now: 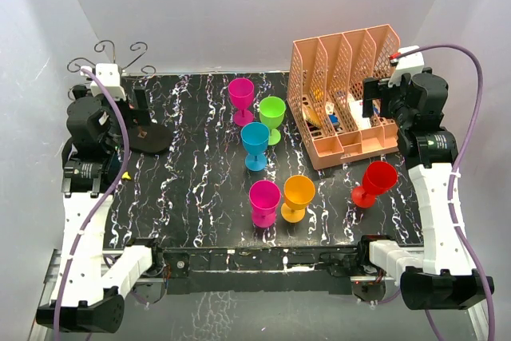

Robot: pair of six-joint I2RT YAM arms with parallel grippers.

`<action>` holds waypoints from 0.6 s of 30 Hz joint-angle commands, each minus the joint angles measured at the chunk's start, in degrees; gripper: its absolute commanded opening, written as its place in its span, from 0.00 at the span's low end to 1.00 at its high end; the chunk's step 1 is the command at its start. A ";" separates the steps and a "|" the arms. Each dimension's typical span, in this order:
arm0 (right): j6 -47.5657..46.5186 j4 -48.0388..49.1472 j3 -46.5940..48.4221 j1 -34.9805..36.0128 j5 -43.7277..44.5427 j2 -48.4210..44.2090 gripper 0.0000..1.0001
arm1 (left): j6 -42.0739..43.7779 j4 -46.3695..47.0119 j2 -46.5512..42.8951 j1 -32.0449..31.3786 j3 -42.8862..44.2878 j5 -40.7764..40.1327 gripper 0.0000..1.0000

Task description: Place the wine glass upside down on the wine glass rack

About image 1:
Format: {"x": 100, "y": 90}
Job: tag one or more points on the metal wine glass rack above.
{"x": 152, "y": 139}

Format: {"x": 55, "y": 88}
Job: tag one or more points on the green wine glass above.
{"x": 271, "y": 113}

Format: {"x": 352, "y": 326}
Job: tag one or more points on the blue wine glass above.
{"x": 255, "y": 138}

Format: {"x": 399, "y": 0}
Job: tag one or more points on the blue item in organizer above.
{"x": 334, "y": 121}

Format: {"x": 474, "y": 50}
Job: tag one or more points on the metal base frame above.
{"x": 334, "y": 270}

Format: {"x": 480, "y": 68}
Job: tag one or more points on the orange wine glass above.
{"x": 298, "y": 192}

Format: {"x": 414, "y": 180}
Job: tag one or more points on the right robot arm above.
{"x": 430, "y": 197}

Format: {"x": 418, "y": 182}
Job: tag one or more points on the pink file organizer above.
{"x": 323, "y": 71}

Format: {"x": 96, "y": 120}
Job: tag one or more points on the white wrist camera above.
{"x": 411, "y": 64}
{"x": 110, "y": 76}

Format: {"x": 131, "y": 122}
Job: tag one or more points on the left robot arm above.
{"x": 85, "y": 197}

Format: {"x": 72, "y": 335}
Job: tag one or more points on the magenta wine glass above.
{"x": 264, "y": 197}
{"x": 241, "y": 93}

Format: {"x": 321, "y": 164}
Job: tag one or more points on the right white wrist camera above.
{"x": 411, "y": 64}

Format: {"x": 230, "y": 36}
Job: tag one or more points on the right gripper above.
{"x": 374, "y": 90}

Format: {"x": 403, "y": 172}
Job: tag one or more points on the white card in organizer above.
{"x": 356, "y": 109}

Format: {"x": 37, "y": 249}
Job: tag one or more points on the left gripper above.
{"x": 142, "y": 116}

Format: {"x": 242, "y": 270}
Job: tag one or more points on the red wine glass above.
{"x": 378, "y": 179}

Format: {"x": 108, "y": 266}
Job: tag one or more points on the small yellow black object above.
{"x": 126, "y": 175}

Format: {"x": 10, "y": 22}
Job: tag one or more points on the magenta wine glass front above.
{"x": 264, "y": 197}

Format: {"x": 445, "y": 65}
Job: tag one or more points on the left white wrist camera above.
{"x": 110, "y": 76}

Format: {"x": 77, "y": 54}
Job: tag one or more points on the magenta wine glass back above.
{"x": 241, "y": 93}

